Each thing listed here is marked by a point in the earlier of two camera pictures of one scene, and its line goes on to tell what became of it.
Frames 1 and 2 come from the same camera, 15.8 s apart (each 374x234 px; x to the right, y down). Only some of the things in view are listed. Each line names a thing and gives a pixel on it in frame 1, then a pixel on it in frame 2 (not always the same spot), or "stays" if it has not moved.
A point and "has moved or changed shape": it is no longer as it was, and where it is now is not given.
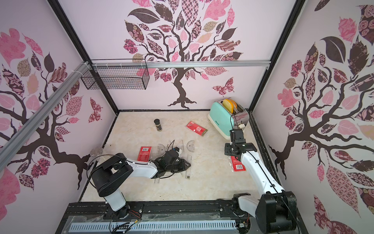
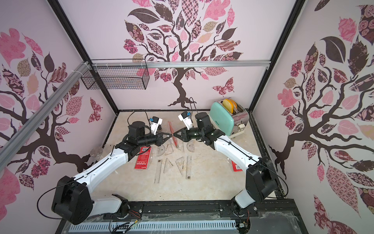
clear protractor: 190,146 stays
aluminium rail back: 180,63 stays
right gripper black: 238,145 -> 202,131
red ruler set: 196,128 has moved or changed shape
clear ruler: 188,173 stays
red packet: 237,165 stays
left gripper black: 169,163 -> 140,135
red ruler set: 144,153 stays
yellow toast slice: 231,105 stays
